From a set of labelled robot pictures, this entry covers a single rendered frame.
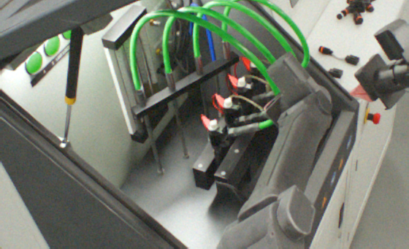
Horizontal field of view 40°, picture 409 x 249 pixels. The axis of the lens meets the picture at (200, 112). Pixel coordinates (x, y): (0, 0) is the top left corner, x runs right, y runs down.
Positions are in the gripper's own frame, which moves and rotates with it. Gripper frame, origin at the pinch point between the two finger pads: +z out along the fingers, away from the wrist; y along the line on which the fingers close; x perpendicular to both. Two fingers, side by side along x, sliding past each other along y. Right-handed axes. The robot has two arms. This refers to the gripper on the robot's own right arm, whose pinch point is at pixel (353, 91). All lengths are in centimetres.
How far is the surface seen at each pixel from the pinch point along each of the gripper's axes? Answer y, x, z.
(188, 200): -4, 26, 49
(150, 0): 45, 5, 37
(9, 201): 26, 62, 48
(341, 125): -12.1, -11.2, 24.5
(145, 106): 24, 24, 39
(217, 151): 4.5, 19.3, 30.9
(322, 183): -16.8, 7.7, 19.8
